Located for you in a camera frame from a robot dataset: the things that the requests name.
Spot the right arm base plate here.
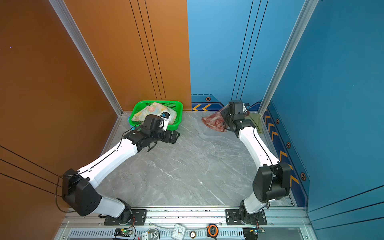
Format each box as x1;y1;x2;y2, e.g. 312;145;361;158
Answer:
225;209;268;226

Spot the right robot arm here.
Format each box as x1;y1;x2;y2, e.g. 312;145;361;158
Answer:
221;100;291;225

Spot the right small circuit board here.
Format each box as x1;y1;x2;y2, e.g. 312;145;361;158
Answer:
250;228;265;236

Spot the olive green skirt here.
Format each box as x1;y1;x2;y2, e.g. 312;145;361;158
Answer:
249;113;264;134

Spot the green plastic basket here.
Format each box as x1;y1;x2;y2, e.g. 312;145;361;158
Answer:
128;100;183;131

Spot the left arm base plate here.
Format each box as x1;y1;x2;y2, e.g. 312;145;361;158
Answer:
104;209;147;227

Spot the cream yellow cloth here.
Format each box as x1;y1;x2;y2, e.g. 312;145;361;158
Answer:
132;103;177;125

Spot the small tape roll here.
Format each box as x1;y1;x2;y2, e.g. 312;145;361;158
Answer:
190;231;197;239

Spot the white square clock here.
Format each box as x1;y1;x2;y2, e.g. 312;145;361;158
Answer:
171;224;187;240

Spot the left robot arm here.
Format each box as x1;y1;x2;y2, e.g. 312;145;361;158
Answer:
62;112;180;225

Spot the green circuit board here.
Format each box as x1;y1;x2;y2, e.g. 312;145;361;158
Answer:
114;228;135;240

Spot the orange black tape measure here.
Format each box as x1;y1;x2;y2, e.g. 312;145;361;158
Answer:
207;224;219;240

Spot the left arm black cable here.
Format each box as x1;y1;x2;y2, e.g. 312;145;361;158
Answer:
54;175;79;214

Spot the red plaid skirt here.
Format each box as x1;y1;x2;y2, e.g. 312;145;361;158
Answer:
202;108;239;135

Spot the white power plug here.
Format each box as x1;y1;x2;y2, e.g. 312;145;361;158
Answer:
141;232;153;240

